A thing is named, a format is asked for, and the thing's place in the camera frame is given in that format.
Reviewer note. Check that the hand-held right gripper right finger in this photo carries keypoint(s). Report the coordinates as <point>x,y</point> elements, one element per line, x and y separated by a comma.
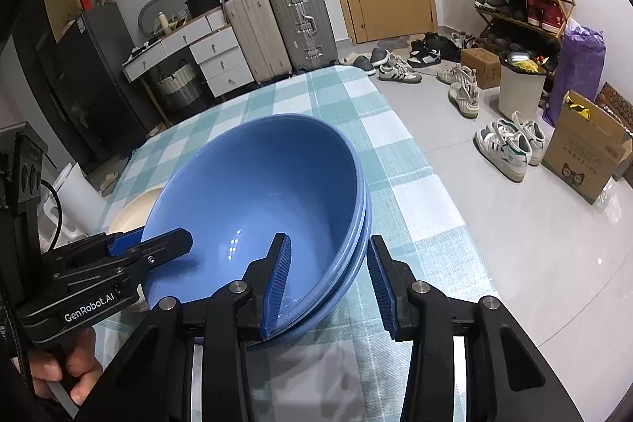
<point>383,283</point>

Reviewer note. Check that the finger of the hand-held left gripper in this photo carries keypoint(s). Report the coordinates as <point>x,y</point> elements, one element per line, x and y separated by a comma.
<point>123,241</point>
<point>168,244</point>

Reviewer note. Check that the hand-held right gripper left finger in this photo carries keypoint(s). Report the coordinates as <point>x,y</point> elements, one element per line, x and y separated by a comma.
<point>277,283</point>

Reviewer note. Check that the person's left hand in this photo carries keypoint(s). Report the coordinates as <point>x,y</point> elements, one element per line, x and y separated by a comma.
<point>84,362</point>

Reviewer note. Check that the white electric kettle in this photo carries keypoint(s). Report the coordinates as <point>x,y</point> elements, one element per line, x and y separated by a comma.
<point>79,194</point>

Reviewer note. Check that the teal checked tablecloth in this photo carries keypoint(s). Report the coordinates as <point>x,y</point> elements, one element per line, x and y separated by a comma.
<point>385,145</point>

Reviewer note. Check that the woven laundry basket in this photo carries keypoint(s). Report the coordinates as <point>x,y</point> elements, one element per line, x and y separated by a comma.
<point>178,88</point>

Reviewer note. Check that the dark grey refrigerator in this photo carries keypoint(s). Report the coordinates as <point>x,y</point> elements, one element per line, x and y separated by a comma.
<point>99,71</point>

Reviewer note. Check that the group of loose shoes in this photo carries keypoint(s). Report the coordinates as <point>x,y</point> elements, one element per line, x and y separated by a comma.
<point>504,145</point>

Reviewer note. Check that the white dressing table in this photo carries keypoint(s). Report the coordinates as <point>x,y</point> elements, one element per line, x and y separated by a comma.
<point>222,56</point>

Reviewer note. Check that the white bottle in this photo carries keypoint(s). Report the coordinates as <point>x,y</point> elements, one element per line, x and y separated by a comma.
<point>162,22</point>

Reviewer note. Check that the beige suitcase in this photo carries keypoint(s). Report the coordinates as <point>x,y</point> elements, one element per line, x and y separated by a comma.
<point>257,36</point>

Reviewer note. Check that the cat print cardboard box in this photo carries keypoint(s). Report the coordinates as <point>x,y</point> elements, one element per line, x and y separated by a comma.
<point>578,165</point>

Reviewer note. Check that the white trash bin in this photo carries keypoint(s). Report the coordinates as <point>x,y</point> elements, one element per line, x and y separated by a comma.
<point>519,95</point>

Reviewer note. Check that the grey oval mirror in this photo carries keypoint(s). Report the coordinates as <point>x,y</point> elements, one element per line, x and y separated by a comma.
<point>148,4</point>

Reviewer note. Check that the plain brown cardboard box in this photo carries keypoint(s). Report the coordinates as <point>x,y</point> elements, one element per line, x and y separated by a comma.
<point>482,66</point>

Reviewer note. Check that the black square box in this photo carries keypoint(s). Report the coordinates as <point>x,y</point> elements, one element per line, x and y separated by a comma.
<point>202,4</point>

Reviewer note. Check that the flat cardboard sheet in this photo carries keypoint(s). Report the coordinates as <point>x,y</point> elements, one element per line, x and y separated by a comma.
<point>59,2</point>

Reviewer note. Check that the silver suitcase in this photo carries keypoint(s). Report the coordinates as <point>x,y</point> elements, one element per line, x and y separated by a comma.
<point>296,21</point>

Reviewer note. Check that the purple plastic bag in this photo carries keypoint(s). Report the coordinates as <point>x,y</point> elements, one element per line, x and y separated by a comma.
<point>578,66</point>

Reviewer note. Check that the brown patterned cardboard box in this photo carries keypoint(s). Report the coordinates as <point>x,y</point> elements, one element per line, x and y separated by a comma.
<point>615,105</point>

